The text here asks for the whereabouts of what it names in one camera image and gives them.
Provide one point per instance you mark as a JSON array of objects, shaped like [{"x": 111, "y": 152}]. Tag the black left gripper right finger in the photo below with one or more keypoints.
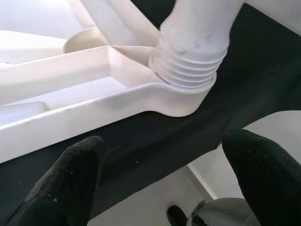
[{"x": 265, "y": 179}]

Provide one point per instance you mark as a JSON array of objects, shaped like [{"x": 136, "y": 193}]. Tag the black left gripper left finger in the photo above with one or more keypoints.
[{"x": 63, "y": 188}]

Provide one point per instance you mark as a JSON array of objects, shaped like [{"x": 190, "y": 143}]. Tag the white plastic table leg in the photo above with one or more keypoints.
[
  {"x": 195, "y": 35},
  {"x": 23, "y": 47}
]

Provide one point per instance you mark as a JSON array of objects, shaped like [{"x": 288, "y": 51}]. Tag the white plastic children table top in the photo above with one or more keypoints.
[{"x": 70, "y": 122}]

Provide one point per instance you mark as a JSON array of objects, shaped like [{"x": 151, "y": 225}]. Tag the grey robot leg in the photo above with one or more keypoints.
[{"x": 218, "y": 212}]

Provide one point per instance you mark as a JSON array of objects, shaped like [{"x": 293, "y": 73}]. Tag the black robot foot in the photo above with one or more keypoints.
[{"x": 175, "y": 215}]

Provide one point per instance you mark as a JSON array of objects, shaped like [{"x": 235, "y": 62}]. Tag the black tablecloth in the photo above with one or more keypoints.
[{"x": 164, "y": 141}]

